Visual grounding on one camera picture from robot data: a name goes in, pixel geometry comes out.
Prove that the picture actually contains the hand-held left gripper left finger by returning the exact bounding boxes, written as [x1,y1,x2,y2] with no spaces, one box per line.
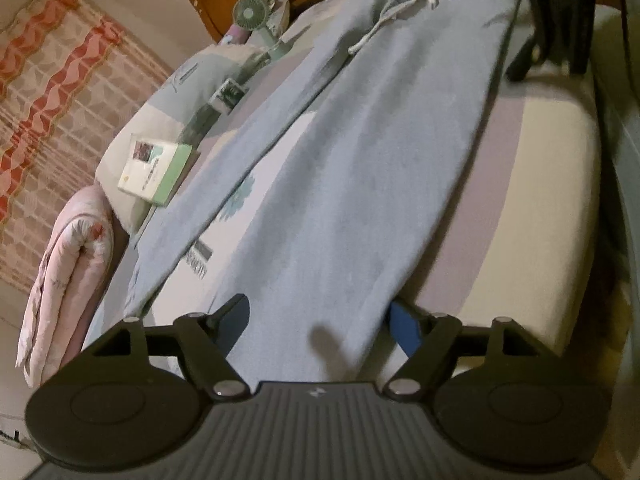
[89,294,250,403]

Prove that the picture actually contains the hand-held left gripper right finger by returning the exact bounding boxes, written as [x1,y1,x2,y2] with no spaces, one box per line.
[382,301,548,403]

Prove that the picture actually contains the grey sweatpants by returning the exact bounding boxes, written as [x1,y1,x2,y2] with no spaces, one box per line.
[122,0,523,396]

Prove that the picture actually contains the green and white book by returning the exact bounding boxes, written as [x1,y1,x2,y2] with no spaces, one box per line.
[117,132,194,206]

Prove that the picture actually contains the pink folded quilt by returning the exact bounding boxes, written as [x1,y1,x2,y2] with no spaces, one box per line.
[15,185,118,386]

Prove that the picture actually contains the green handheld fan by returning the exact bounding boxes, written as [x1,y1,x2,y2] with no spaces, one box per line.
[234,0,291,61]

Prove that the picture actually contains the green tissue pack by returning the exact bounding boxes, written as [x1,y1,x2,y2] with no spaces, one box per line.
[212,77,249,113]

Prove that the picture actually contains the patchwork print pillow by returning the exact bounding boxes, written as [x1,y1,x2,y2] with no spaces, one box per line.
[95,42,281,233]

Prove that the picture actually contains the pink small cushion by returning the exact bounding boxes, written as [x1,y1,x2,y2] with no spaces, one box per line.
[220,22,252,47]

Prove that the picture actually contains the pink patterned curtain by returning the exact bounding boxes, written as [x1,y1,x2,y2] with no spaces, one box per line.
[0,0,173,293]

